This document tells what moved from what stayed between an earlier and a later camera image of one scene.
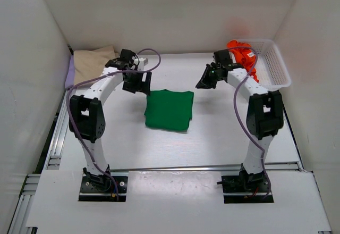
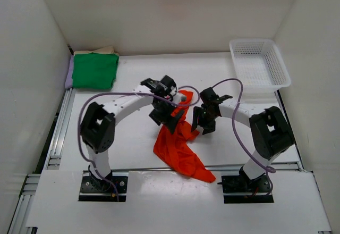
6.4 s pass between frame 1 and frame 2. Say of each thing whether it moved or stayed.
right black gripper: moved
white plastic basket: stayed
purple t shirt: stayed
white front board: stayed
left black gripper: moved
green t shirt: moved
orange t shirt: moved
